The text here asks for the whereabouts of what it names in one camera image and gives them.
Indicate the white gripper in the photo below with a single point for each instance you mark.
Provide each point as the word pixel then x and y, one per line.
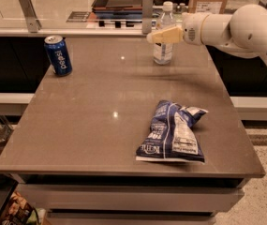
pixel 191 28

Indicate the clear plastic water bottle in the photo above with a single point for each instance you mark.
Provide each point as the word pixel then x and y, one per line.
pixel 163 51

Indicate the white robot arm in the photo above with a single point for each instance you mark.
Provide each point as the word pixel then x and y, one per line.
pixel 242 34

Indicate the blue pepsi can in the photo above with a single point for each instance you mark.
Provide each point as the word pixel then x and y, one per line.
pixel 57 52

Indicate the dark tray stack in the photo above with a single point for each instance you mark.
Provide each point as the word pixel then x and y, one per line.
pixel 120 9

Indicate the blue chip bag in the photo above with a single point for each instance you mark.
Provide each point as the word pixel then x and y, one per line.
pixel 171 138

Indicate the white counter drawer cabinet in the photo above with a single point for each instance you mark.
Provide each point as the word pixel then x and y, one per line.
pixel 130 205

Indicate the snack box lower left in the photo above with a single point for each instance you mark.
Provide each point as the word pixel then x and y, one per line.
pixel 19 211

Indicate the middle metal glass bracket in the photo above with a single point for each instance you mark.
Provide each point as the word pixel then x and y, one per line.
pixel 147 13

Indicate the left metal glass bracket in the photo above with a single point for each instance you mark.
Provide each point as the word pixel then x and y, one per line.
pixel 32 22

